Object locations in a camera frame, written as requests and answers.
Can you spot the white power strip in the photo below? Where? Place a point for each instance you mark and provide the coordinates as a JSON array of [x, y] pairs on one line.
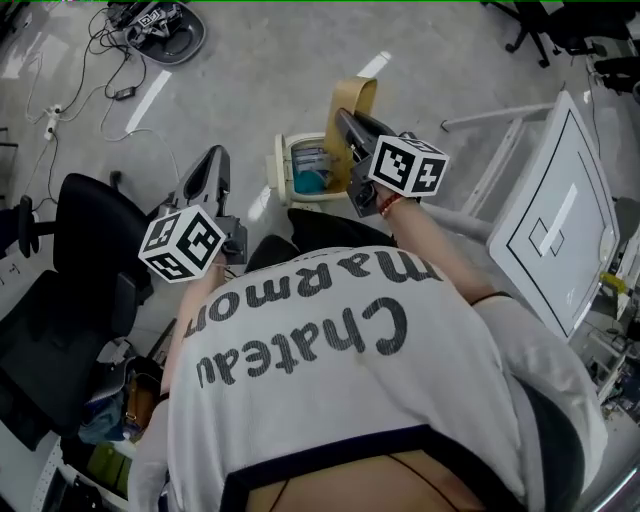
[[51, 125]]

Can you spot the yellow-green bottle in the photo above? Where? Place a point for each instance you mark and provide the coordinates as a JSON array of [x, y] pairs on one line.
[[612, 282]]

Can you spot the black power adapter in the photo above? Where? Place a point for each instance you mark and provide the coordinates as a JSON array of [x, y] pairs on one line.
[[127, 93]]

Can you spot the teal plastic bag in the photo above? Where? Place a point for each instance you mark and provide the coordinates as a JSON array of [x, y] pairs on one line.
[[310, 182]]

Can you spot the person's right forearm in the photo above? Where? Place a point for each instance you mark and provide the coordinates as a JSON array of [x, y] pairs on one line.
[[430, 245]]

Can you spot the person's white printed shirt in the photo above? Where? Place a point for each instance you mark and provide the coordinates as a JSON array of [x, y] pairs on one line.
[[325, 400]]

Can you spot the person's black trousers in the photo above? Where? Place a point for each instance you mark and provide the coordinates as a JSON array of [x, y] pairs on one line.
[[310, 235]]

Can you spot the white table with black lines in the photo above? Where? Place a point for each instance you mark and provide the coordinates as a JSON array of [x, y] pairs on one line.
[[550, 200]]

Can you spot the teal cloth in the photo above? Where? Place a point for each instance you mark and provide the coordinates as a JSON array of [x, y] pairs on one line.
[[100, 425]]

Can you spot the brown leather bag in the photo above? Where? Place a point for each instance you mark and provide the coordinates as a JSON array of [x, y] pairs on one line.
[[140, 400]]

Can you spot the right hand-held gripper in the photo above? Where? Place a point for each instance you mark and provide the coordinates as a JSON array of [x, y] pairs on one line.
[[405, 167]]

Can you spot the beige trash bin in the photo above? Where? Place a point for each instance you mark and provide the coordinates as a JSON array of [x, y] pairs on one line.
[[280, 165]]

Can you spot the grey oval tray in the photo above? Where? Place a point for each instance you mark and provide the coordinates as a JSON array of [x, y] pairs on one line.
[[185, 45]]

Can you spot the green printed box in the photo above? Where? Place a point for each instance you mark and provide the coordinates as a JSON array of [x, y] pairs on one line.
[[110, 462]]

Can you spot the blue and white packet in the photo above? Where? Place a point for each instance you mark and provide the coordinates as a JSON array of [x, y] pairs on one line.
[[310, 157]]

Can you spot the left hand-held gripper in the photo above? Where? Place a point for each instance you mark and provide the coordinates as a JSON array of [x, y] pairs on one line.
[[180, 245]]

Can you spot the white shelf rack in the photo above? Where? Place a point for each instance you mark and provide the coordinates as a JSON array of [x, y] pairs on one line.
[[50, 465]]

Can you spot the unused gripper device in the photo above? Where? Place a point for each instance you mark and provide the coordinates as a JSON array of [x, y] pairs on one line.
[[150, 20]]

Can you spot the person's left forearm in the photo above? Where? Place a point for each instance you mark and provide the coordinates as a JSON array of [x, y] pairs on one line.
[[197, 287]]

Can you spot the black office chair with armrests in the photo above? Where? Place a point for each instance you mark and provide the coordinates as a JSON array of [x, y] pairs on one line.
[[85, 225]]

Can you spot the white plate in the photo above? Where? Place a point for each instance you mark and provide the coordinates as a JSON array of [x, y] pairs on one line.
[[607, 245]]

